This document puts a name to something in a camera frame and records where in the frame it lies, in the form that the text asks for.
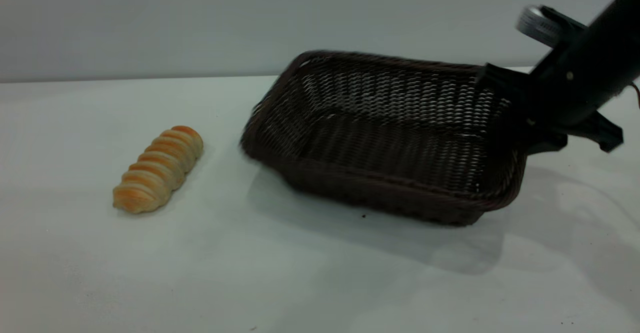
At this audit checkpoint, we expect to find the striped golden bread roll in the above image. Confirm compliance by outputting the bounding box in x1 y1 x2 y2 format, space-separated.
112 125 204 215

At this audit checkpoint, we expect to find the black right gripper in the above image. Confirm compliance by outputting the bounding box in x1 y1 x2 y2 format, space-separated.
477 48 624 156

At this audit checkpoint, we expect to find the black wicker basket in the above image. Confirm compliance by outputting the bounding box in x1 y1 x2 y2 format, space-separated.
239 49 528 227

